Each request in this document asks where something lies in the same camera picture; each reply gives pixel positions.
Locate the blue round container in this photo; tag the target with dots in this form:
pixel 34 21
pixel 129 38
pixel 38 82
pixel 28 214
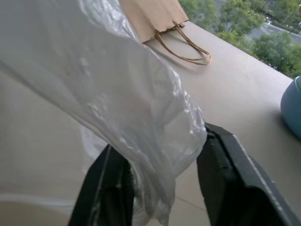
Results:
pixel 292 106

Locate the translucent white plastic bag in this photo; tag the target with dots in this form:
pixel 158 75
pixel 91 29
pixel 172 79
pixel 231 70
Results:
pixel 98 89

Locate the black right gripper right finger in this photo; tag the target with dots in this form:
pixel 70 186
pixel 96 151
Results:
pixel 240 188

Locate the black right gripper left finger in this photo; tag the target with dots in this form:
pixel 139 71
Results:
pixel 105 188

